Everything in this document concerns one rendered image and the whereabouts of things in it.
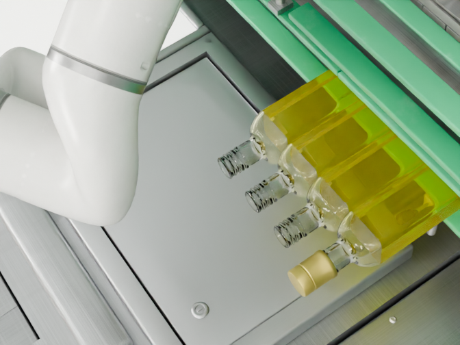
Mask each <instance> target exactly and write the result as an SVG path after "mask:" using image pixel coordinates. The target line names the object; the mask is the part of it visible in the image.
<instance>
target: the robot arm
mask: <svg viewBox="0 0 460 345"><path fill-rule="evenodd" d="M182 2H183V0H68V1H67V2H66V6H65V8H64V11H63V13H62V17H61V19H60V22H59V24H58V27H57V29H56V32H55V35H54V37H53V40H52V43H51V46H50V47H49V50H48V53H47V55H44V54H42V53H39V52H37V51H34V50H32V49H29V48H27V47H13V48H11V49H9V50H7V51H6V52H5V53H4V54H3V55H1V56H0V192H3V193H6V194H9V195H10V196H14V197H16V198H18V199H20V200H22V201H25V202H27V203H30V204H32V205H35V206H37V207H40V208H43V209H45V210H48V211H50V212H53V213H56V214H59V215H61V216H65V217H67V218H70V219H73V220H76V221H79V222H84V223H86V224H89V225H96V226H110V225H115V224H116V223H118V222H120V221H121V220H122V219H123V218H124V217H125V216H126V214H127V212H128V211H129V209H130V207H131V204H132V202H133V198H134V196H135V194H136V186H137V182H138V167H139V153H138V114H139V106H140V102H141V99H142V96H143V93H144V90H145V88H146V85H147V83H148V81H149V78H150V76H151V73H152V71H153V68H154V66H155V63H156V61H157V58H158V55H159V53H160V50H161V48H162V45H163V43H164V41H165V39H166V36H167V34H168V32H169V30H170V28H171V27H172V25H173V23H174V21H175V19H176V16H177V14H178V12H179V9H180V7H181V4H182Z"/></svg>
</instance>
